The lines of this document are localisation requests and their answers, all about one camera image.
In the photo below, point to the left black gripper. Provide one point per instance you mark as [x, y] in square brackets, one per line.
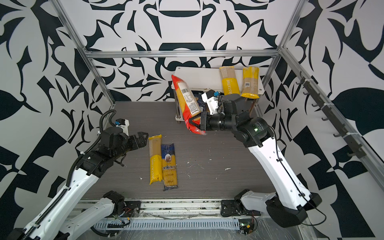
[141, 140]

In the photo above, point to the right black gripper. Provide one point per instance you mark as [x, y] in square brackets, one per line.
[207, 123]

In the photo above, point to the yellow pastatime bag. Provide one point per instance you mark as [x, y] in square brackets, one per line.
[229, 80]
[156, 172]

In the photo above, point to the yellow spaghetti bag short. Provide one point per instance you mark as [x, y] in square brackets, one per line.
[250, 88]

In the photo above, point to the red label spaghetti bag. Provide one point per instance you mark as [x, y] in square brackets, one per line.
[190, 109]

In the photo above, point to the blue label spaghetti bag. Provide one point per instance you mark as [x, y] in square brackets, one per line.
[169, 167]

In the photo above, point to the blue Barilla pasta box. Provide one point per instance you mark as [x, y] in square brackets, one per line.
[201, 103]

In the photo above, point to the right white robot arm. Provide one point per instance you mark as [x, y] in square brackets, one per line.
[289, 205]

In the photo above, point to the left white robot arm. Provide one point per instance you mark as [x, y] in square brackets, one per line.
[52, 222]

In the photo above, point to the white two-tier shelf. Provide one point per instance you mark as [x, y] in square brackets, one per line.
[204, 79]

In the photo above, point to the small circuit board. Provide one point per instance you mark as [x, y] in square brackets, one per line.
[246, 226]

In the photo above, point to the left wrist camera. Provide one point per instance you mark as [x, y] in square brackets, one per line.
[123, 124]

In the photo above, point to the white slotted cable duct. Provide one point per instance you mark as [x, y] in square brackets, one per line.
[171, 224]

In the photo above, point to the wall hook rack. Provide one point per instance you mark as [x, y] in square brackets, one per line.
[333, 115]

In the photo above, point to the aluminium frame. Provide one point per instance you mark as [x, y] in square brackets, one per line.
[372, 161]

